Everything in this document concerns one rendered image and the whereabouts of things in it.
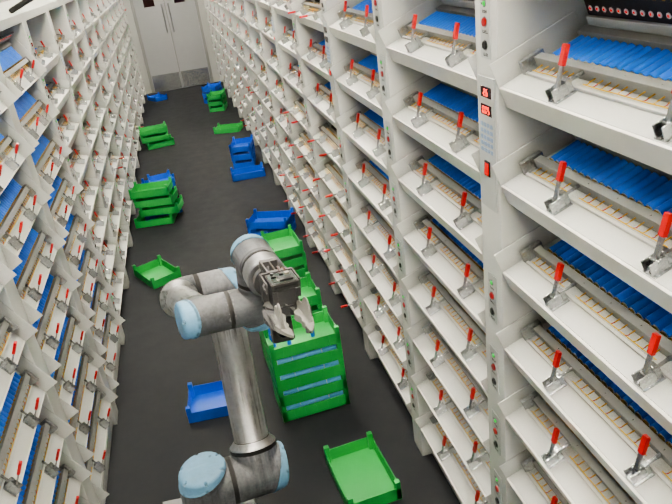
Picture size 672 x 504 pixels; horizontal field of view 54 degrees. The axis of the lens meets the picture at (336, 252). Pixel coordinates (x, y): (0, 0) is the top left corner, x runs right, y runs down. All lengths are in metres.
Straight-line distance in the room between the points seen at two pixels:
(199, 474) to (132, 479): 0.78
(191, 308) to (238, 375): 0.64
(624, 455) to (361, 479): 1.46
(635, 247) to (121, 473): 2.32
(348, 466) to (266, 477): 0.57
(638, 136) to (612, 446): 0.60
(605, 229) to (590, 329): 0.20
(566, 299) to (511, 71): 0.45
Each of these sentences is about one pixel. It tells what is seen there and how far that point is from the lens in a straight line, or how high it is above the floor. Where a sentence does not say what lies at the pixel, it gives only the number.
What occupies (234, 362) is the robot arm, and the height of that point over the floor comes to 0.70.
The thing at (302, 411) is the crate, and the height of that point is 0.03.
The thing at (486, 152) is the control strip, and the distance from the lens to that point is 1.41.
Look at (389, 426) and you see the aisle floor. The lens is 2.82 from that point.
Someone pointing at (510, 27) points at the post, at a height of 1.65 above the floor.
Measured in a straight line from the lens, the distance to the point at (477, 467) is 2.13.
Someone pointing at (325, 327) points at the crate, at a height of 0.32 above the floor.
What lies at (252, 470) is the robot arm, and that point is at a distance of 2.17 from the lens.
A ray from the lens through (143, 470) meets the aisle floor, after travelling 2.92.
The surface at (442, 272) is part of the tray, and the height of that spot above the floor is 0.95.
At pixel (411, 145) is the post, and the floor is 1.24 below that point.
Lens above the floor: 1.84
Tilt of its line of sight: 25 degrees down
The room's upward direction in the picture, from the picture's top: 8 degrees counter-clockwise
